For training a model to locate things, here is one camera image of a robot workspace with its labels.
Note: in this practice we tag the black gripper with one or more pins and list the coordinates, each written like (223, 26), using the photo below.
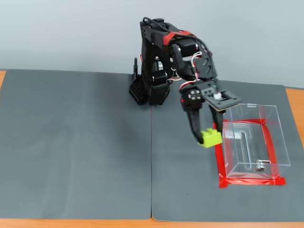
(194, 96)

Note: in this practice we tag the transparent plastic box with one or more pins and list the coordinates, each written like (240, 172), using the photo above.
(273, 142)

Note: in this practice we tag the silver box lock latch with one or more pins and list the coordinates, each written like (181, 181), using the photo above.
(260, 166)

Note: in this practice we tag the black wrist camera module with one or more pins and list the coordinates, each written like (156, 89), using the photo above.
(223, 99)

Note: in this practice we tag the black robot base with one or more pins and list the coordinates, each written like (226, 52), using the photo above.
(159, 95)

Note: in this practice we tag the green lego block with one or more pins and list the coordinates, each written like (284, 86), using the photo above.
(211, 140)

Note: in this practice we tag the gray table mat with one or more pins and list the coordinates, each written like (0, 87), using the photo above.
(71, 142)
(180, 178)

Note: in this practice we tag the red tape wrap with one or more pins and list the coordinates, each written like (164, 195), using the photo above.
(168, 38)

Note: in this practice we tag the black table clamp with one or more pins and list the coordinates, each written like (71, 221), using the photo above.
(135, 69)

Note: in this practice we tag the red tape strip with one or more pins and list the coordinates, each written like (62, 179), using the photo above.
(249, 182)
(219, 161)
(247, 120)
(270, 147)

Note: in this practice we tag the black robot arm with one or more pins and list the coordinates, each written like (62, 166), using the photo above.
(152, 47)

